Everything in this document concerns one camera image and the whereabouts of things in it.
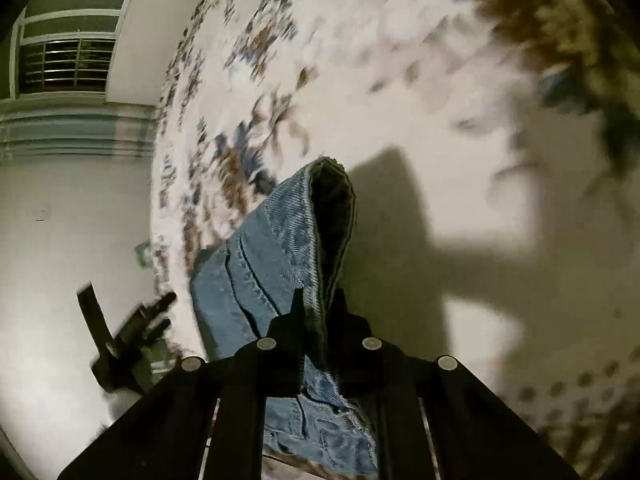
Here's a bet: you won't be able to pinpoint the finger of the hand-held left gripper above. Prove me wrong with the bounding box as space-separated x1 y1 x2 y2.
131 291 179 325
139 317 172 348

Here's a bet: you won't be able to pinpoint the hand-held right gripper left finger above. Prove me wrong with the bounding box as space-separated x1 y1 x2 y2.
57 288 306 480

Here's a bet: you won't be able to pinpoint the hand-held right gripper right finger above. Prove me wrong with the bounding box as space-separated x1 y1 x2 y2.
324 289 582 480

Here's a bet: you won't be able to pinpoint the white floral bedsheet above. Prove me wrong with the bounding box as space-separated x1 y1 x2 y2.
149 0 640 480

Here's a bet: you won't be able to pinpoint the blue denim pants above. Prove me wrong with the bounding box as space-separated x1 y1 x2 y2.
189 156 381 479

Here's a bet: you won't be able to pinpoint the window with metal grille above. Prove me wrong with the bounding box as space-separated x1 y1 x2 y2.
9 0 152 102

